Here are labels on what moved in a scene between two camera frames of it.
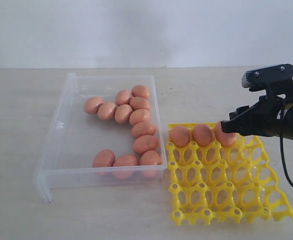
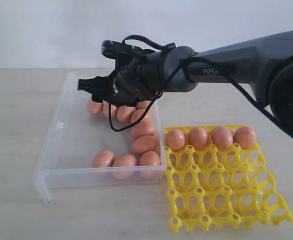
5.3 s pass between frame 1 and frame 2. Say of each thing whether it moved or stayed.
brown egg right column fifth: stayed
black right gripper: moved
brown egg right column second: stayed
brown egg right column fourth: stayed
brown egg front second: stayed
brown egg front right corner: stayed
